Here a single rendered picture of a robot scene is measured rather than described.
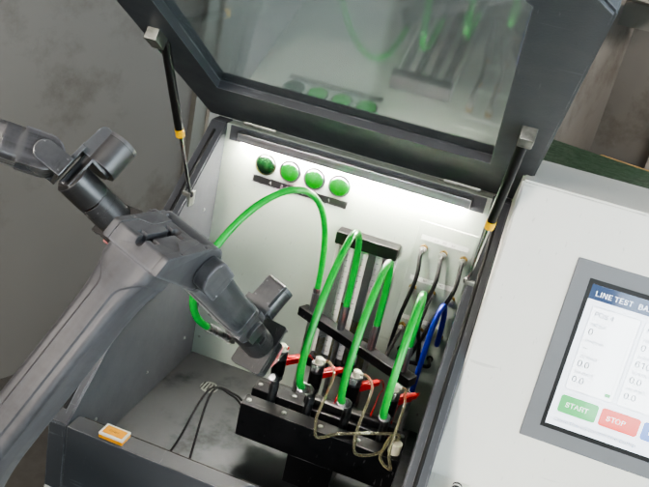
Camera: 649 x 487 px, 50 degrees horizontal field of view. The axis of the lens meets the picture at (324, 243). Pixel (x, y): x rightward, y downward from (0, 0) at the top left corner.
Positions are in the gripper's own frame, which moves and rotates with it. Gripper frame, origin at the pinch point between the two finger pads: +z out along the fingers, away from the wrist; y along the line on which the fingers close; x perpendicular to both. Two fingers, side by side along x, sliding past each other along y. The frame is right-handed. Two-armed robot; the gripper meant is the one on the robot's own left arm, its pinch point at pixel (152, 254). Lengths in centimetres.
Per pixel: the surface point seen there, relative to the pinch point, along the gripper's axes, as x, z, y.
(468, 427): -13, 57, -34
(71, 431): 32.0, 18.3, 11.9
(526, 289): -37, 42, -38
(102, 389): 23.1, 22.1, 18.8
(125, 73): -70, 25, 158
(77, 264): -5, 72, 173
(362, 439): 0, 54, -17
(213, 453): 20, 48, 9
